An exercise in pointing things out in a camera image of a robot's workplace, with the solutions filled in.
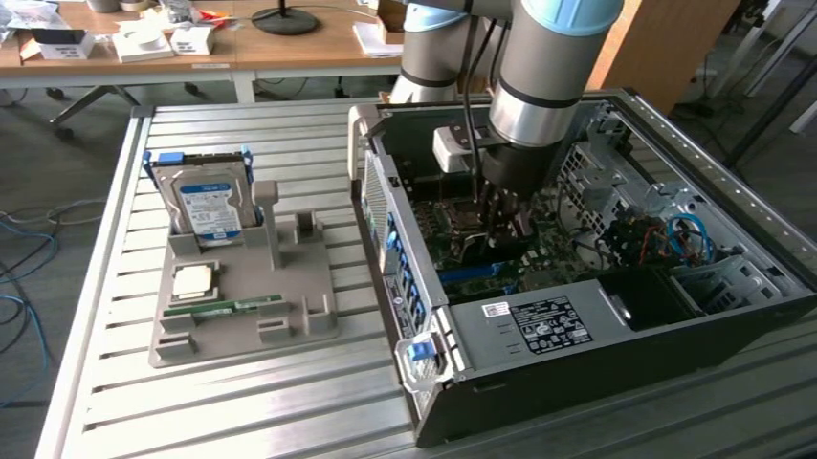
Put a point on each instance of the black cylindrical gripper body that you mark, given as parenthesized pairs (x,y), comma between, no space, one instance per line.
(519,167)

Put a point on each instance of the black graphics card metal bracket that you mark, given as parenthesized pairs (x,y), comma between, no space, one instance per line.
(510,251)

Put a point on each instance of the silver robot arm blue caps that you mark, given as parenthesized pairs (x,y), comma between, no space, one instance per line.
(542,72)

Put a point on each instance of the metal CPU socket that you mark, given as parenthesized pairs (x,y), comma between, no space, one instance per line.
(459,210)

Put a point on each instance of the green motherboard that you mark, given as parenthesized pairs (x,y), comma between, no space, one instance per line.
(562,253)

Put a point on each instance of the silver drive cage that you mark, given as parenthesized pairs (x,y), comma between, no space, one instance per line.
(596,186)

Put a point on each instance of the blue expansion slot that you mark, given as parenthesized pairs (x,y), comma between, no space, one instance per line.
(468,276)

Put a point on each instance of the silver chipset heatsink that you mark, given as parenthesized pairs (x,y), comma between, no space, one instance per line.
(542,282)

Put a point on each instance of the grey power supply unit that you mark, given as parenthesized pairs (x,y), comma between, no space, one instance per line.
(491,334)

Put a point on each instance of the blue case latch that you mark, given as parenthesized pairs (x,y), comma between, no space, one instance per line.
(419,353)

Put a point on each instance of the wooden cabinet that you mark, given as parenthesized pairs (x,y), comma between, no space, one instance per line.
(663,48)

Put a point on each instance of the white paper stack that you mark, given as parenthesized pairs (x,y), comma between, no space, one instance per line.
(372,43)

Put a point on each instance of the silver disk bay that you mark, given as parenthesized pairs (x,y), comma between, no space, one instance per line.
(727,287)

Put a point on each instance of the open black PC case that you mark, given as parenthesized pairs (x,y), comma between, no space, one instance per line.
(638,382)

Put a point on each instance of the grey plastic parts rack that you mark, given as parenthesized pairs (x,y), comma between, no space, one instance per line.
(255,287)

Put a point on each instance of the hard disk in blue caddy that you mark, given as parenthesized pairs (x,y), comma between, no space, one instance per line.
(204,201)

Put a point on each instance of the green RAM stick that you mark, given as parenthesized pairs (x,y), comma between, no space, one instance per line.
(223,306)

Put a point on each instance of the black round lamp base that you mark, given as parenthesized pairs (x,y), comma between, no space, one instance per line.
(283,21)

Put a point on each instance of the silver CPU chip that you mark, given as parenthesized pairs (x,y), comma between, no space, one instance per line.
(190,282)

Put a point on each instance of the small white carton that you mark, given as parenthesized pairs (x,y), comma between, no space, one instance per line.
(190,42)

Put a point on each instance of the white flat box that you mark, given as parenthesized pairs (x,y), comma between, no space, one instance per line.
(142,45)

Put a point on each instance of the wooden desk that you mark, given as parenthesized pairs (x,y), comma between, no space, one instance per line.
(126,67)

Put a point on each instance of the white box black lid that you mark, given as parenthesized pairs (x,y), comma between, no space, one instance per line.
(64,45)

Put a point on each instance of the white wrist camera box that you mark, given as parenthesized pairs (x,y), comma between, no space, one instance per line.
(452,153)

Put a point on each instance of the grey desk frame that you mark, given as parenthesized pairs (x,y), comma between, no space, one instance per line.
(775,52)

